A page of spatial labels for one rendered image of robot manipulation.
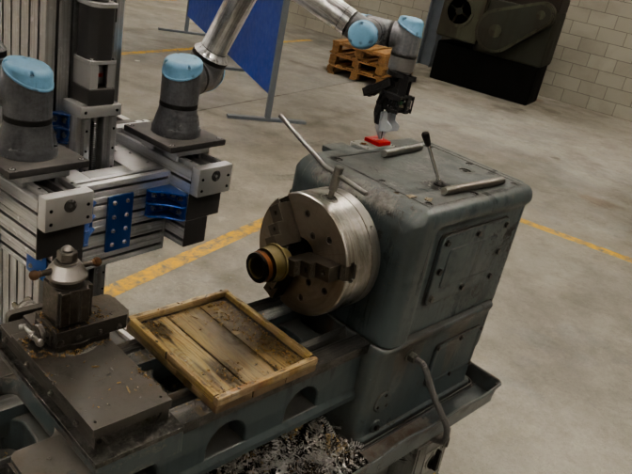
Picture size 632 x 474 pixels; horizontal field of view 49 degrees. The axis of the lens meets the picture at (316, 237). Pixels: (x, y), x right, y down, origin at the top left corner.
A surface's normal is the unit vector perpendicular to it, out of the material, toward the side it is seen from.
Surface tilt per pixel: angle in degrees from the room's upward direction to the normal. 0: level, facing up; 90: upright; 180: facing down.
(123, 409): 0
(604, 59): 90
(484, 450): 0
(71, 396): 0
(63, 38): 90
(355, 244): 57
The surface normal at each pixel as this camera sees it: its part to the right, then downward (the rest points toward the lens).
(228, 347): 0.18, -0.89
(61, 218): 0.76, 0.39
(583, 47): -0.51, 0.27
